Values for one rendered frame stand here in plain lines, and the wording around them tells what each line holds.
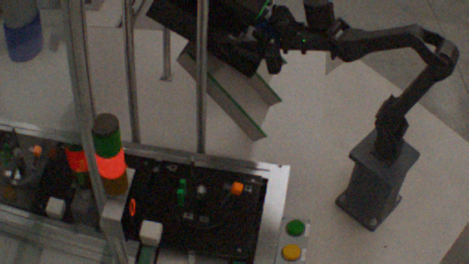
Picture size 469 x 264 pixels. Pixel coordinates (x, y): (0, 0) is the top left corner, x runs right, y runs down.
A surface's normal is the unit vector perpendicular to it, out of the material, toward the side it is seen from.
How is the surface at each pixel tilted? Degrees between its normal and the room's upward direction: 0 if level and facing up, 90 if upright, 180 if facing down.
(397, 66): 0
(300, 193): 0
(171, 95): 0
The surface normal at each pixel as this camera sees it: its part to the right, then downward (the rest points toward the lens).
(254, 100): 0.70, -0.29
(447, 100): 0.04, -0.68
